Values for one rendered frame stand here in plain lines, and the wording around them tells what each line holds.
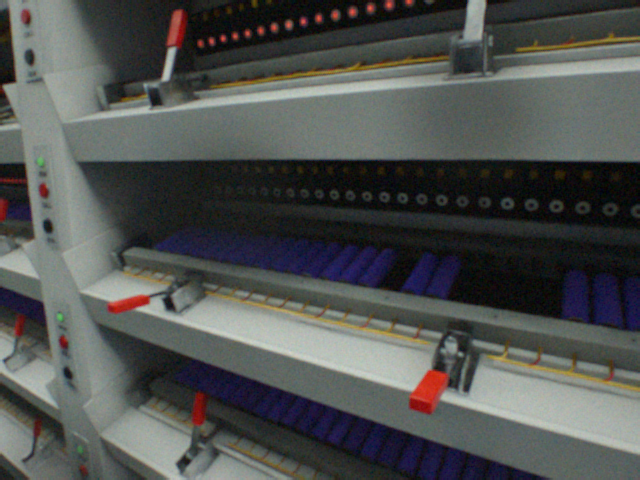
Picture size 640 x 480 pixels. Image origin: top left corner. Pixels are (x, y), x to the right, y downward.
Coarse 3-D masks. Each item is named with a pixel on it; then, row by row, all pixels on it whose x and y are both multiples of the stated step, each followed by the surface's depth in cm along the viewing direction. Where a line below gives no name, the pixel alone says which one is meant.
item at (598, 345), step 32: (128, 256) 48; (160, 256) 46; (256, 288) 39; (288, 288) 37; (320, 288) 35; (352, 288) 34; (320, 320) 34; (384, 320) 33; (416, 320) 31; (448, 320) 29; (480, 320) 28; (512, 320) 28; (544, 320) 27; (544, 352) 27; (576, 352) 26; (608, 352) 24; (608, 384) 24
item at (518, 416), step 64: (64, 256) 45; (128, 320) 44; (192, 320) 38; (256, 320) 36; (320, 384) 31; (384, 384) 28; (512, 384) 26; (576, 384) 25; (512, 448) 25; (576, 448) 22
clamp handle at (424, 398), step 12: (456, 348) 26; (444, 360) 25; (456, 360) 25; (432, 372) 23; (444, 372) 24; (420, 384) 22; (432, 384) 22; (444, 384) 22; (420, 396) 21; (432, 396) 21; (420, 408) 20; (432, 408) 20
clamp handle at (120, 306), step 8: (176, 280) 39; (176, 288) 40; (136, 296) 36; (144, 296) 36; (152, 296) 37; (160, 296) 38; (112, 304) 34; (120, 304) 34; (128, 304) 35; (136, 304) 35; (144, 304) 36; (112, 312) 34; (120, 312) 34
